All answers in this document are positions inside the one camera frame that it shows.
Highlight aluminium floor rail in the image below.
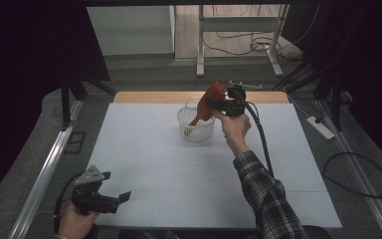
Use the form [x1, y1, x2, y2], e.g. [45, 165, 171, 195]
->
[313, 99, 382, 239]
[8, 99, 85, 239]

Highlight white plastic basket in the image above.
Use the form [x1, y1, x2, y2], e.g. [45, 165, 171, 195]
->
[177, 98, 217, 143]

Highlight white metal stand frame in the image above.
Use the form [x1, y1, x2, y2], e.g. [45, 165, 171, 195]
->
[196, 4, 290, 79]

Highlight black curtain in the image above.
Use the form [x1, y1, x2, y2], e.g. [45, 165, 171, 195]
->
[280, 0, 382, 167]
[0, 0, 111, 213]

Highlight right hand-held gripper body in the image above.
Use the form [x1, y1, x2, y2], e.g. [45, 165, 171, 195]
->
[224, 80, 264, 119]

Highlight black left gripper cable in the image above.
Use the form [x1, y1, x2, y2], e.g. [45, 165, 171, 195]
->
[53, 170, 83, 235]

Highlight person's left hand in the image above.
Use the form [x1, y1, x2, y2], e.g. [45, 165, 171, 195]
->
[58, 201, 100, 239]

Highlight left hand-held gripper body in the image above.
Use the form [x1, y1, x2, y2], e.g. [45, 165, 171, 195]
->
[71, 164, 120, 215]

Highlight black looped floor cable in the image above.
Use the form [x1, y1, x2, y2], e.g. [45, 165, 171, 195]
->
[322, 151, 382, 199]

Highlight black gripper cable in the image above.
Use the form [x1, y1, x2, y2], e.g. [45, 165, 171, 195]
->
[243, 100, 276, 178]
[53, 170, 83, 235]

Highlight tangle of floor cables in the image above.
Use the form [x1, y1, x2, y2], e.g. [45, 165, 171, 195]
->
[202, 4, 304, 63]

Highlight wooden table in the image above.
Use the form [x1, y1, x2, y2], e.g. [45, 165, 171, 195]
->
[112, 91, 290, 105]

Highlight white power strip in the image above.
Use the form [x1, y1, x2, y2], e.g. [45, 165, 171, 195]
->
[306, 115, 336, 140]

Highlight black stand legs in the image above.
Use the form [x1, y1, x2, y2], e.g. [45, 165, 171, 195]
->
[59, 74, 117, 131]
[272, 61, 347, 131]

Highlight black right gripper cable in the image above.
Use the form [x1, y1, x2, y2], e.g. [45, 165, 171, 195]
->
[243, 100, 276, 178]

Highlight person's right hand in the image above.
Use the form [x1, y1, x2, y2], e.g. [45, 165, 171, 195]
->
[213, 110, 253, 158]

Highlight white cabinet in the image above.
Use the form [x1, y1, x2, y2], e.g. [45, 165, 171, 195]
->
[87, 5, 176, 57]

